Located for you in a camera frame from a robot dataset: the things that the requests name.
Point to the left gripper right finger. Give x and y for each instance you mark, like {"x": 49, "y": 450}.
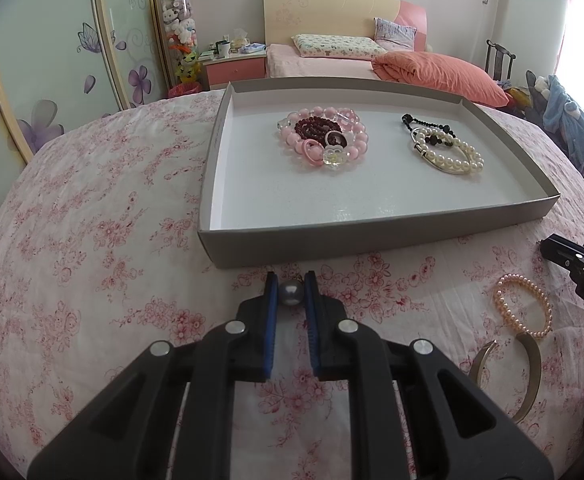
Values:
{"x": 413, "y": 413}

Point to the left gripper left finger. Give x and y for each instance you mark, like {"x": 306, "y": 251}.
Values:
{"x": 168, "y": 414}

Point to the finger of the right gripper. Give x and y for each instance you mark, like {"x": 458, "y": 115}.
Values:
{"x": 563, "y": 252}

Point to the grey pearl earring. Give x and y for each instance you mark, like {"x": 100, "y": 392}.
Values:
{"x": 291, "y": 293}

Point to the blue plush robe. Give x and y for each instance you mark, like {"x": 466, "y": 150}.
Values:
{"x": 564, "y": 119}

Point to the floral pink bedsheet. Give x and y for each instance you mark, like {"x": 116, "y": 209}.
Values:
{"x": 99, "y": 257}

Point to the dark wooden chair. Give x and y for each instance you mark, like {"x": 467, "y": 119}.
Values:
{"x": 500, "y": 60}

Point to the folded coral quilt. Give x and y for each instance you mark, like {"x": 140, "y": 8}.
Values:
{"x": 440, "y": 72}

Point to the purple patterned pillow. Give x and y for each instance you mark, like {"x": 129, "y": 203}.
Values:
{"x": 394, "y": 37}

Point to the grey cardboard tray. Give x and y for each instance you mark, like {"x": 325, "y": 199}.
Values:
{"x": 262, "y": 202}

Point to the floral white pillow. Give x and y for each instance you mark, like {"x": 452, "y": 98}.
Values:
{"x": 335, "y": 46}

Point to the red lined waste basket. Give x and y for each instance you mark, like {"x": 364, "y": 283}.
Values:
{"x": 185, "y": 89}

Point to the bed with beige headboard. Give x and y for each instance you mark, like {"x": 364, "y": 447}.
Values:
{"x": 286, "y": 19}

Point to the pink nightstand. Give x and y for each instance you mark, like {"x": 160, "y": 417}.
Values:
{"x": 218, "y": 72}

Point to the glass sliding wardrobe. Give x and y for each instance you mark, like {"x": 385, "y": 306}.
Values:
{"x": 64, "y": 63}

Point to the plush toy display tube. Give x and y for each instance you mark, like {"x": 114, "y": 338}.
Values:
{"x": 179, "y": 41}

